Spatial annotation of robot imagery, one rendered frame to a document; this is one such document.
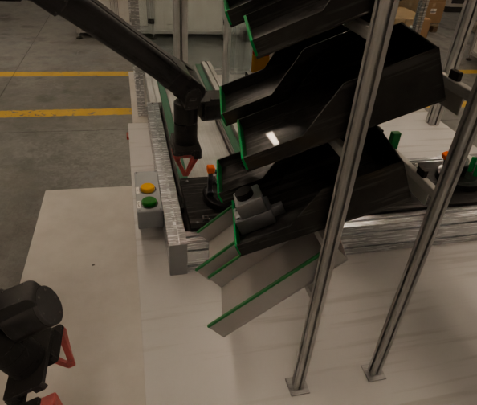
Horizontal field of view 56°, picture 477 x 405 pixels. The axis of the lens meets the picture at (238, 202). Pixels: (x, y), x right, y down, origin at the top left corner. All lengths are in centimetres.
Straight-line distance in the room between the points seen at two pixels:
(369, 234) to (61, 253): 83
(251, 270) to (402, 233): 56
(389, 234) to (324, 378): 48
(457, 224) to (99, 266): 100
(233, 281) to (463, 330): 57
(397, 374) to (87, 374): 64
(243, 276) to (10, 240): 204
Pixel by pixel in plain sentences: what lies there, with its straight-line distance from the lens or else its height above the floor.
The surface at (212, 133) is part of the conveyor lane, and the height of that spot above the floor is 92.
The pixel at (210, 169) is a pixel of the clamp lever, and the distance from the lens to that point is 118.
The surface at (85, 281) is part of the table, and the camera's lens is 118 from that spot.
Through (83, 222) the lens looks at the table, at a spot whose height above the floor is 86.
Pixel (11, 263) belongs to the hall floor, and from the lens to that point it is 265.
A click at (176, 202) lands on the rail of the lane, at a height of 96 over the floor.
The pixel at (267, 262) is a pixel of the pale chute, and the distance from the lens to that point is 89.
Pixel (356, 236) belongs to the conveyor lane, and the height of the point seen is 92.
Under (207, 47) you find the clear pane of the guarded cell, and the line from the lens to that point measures 246.
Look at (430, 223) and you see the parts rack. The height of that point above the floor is 126.
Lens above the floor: 167
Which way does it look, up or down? 35 degrees down
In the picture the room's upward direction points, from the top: 4 degrees clockwise
